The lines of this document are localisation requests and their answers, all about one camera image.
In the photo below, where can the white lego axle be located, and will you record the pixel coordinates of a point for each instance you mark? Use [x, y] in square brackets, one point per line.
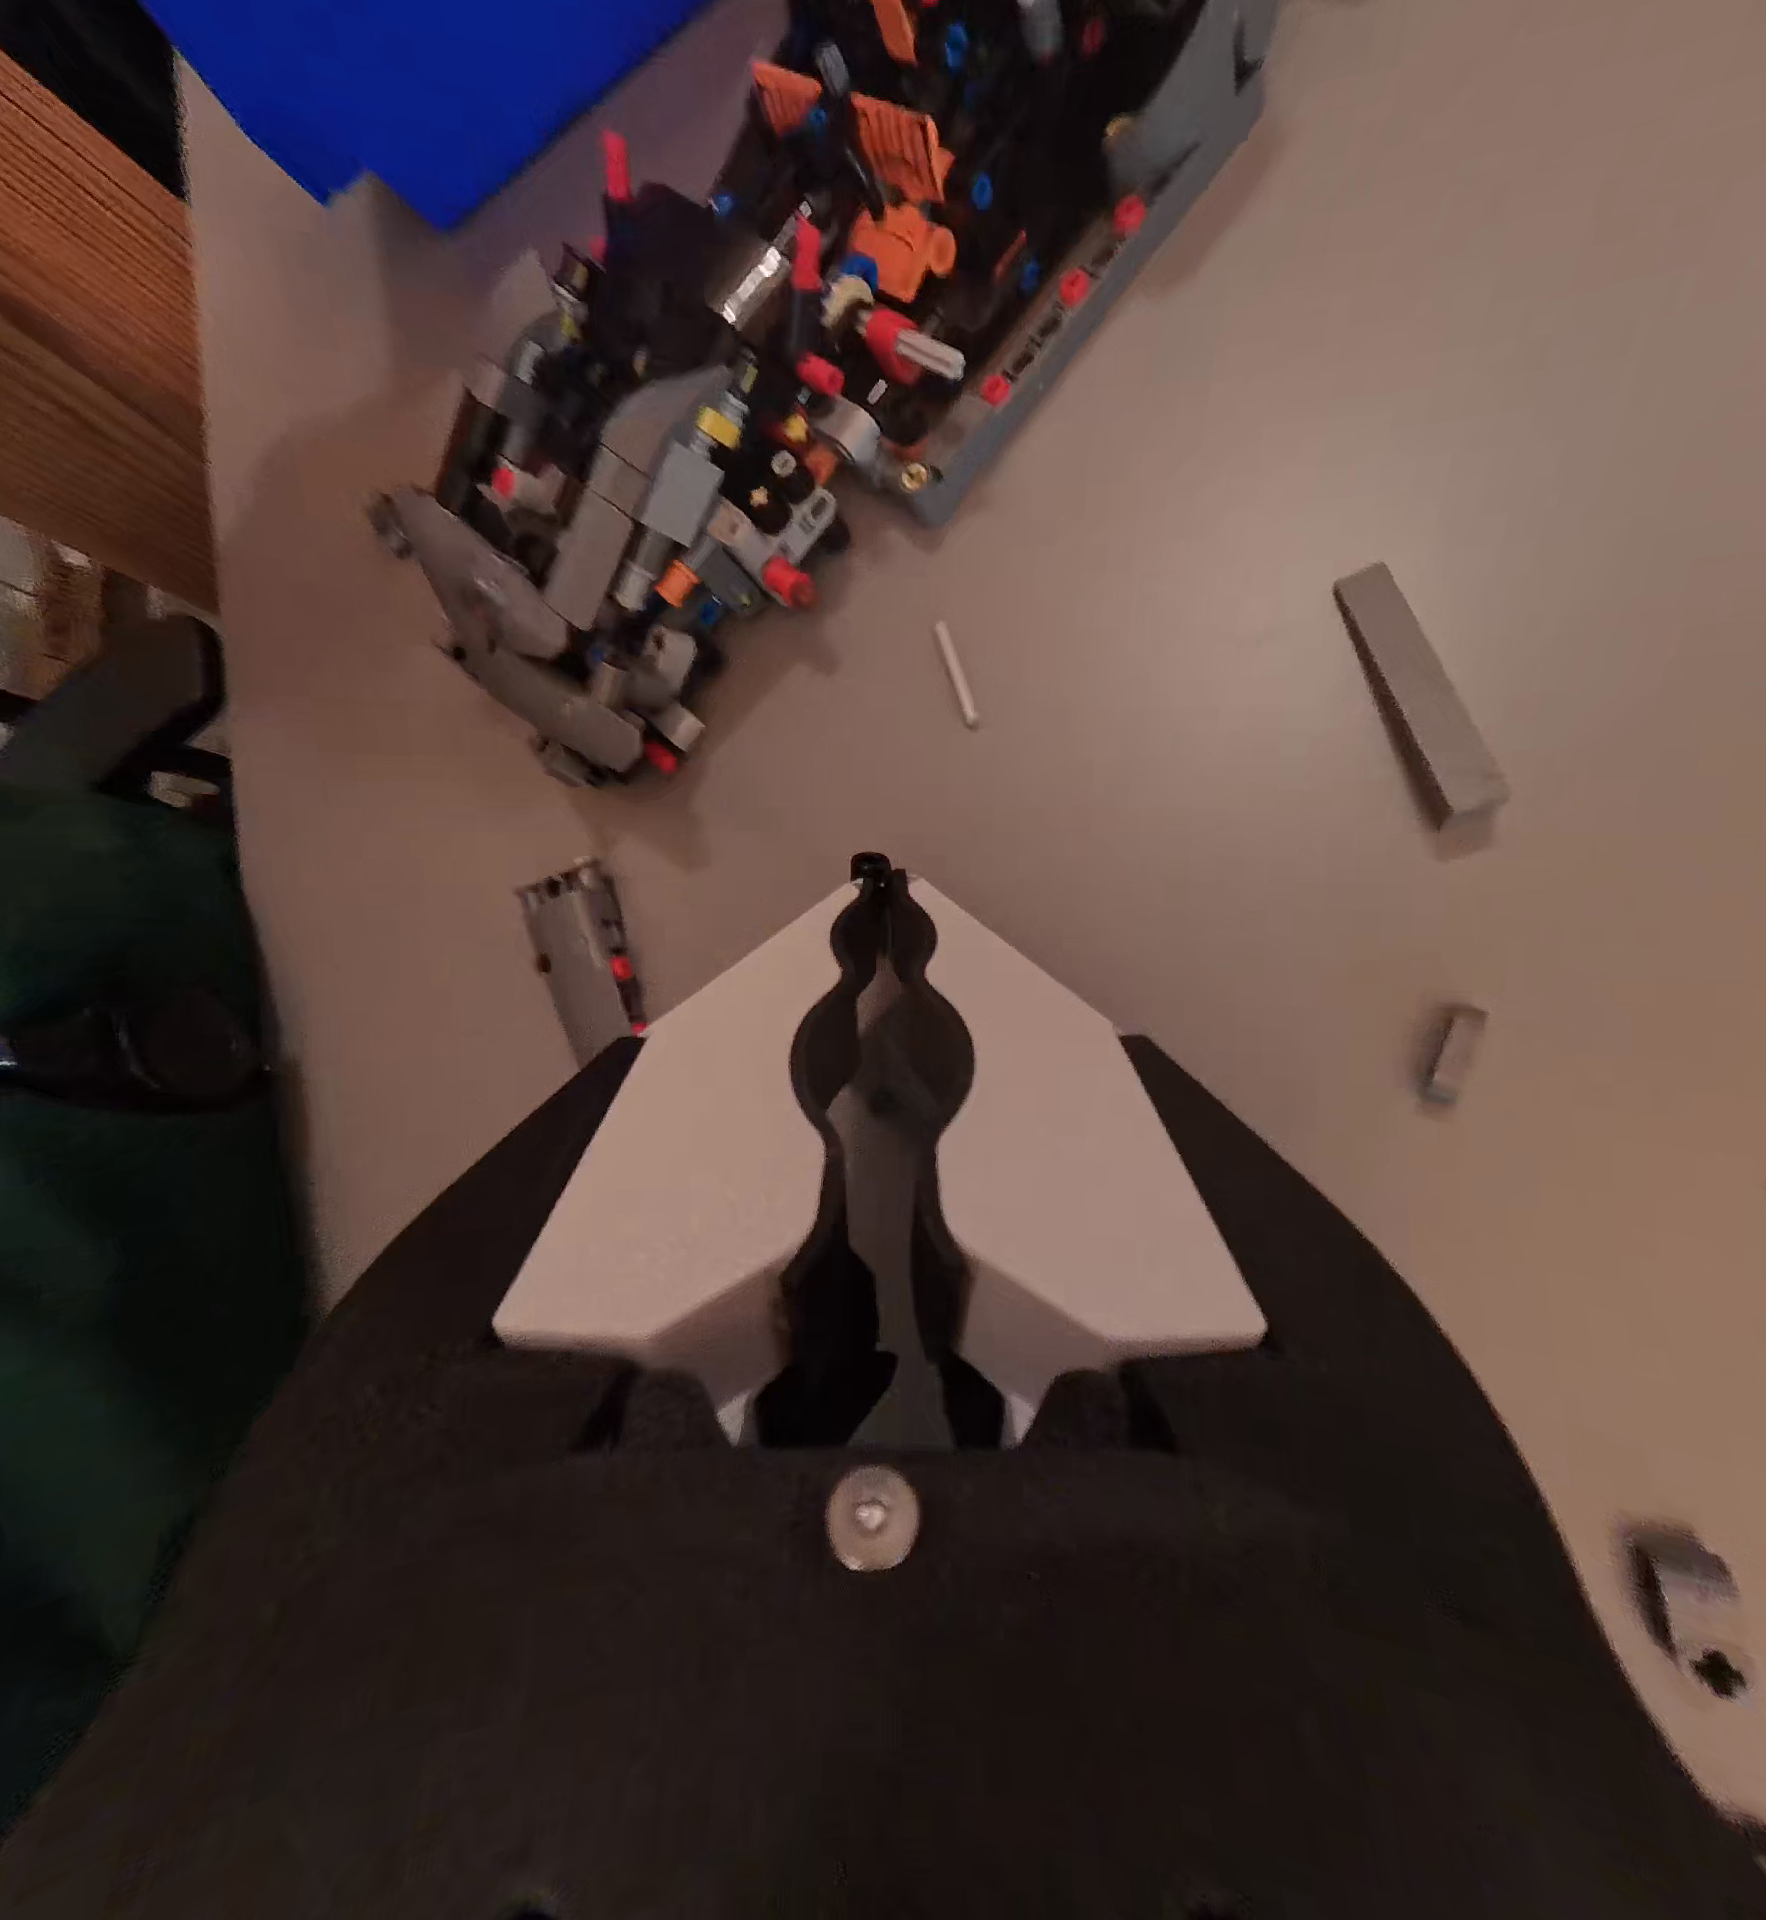
[955, 675]

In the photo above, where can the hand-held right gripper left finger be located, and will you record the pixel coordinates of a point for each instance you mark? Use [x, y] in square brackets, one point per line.
[659, 1200]

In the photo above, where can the dark grey lego wedge panel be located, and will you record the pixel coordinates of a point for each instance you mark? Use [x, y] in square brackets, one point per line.
[582, 960]

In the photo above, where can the grey and black lego piece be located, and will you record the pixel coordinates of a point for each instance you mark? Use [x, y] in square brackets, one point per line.
[1692, 1612]

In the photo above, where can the small grey lego brick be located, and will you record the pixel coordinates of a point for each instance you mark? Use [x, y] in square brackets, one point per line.
[1452, 1050]

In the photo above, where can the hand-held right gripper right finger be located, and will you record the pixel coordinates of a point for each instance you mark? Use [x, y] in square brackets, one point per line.
[1092, 1200]

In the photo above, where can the blue plastic bin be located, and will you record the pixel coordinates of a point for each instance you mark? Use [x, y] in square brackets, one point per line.
[419, 90]

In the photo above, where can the long grey lego slope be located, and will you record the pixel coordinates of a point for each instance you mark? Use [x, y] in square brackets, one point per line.
[1422, 698]

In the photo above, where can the wooden post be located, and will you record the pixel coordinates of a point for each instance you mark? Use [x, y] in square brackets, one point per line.
[59, 301]

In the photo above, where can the partly built lego car model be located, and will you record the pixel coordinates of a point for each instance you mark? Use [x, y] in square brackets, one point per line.
[748, 345]

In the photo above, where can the person's green shirt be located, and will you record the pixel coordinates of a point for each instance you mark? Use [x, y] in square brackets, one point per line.
[72, 1350]

